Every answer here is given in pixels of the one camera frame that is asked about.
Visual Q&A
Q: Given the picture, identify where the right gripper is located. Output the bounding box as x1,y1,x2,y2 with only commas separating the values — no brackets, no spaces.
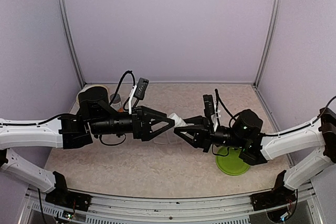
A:
174,115,246,153

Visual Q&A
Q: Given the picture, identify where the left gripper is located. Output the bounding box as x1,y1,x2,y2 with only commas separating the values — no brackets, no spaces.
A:
89,105,175,142

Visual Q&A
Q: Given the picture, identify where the small white pill bottle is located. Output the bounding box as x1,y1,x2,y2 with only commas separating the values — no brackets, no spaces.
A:
169,113,187,127

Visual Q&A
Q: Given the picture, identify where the clear plastic pill organizer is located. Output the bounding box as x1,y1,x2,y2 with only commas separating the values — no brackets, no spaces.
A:
153,129,183,145

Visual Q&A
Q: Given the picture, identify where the orange label pill bottle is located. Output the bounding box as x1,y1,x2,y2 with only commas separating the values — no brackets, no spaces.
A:
110,93,123,112

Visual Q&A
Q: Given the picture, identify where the grey bottle cap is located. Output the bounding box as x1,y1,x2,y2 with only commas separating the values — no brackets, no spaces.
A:
110,93,121,104

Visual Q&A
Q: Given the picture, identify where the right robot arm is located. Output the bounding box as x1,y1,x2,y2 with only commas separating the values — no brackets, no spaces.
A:
169,92,335,205

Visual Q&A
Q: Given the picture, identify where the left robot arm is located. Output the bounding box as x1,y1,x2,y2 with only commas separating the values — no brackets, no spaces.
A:
1,85,175,206

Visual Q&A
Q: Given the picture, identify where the green plate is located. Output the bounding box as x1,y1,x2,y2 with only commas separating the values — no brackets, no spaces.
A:
215,147,250,176

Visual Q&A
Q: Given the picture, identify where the beige wooden plate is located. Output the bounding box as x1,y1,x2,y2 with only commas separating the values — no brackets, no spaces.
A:
78,84,109,96

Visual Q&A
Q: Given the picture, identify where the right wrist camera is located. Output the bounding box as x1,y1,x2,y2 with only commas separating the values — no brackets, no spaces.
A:
203,94,220,131

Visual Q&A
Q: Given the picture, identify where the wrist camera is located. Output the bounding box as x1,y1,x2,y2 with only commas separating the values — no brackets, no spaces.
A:
128,78,149,114
203,94,220,131

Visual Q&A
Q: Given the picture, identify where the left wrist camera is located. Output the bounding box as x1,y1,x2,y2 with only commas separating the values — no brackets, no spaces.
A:
128,78,149,114

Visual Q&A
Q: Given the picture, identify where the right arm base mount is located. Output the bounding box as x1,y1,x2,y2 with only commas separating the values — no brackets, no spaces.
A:
250,183,298,211

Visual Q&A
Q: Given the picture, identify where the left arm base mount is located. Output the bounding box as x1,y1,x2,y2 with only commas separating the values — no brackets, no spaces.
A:
45,188,92,212

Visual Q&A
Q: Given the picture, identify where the right aluminium frame post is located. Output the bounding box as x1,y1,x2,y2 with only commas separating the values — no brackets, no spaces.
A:
254,0,281,89

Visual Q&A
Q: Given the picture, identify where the aluminium frame post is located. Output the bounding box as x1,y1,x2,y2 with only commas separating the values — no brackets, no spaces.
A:
254,0,281,89
57,0,86,89

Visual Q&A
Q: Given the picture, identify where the front aluminium rail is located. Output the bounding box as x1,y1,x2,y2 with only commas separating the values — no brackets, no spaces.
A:
18,180,325,224

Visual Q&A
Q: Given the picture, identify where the left aluminium frame post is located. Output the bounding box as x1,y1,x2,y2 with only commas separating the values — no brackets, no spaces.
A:
57,0,86,89

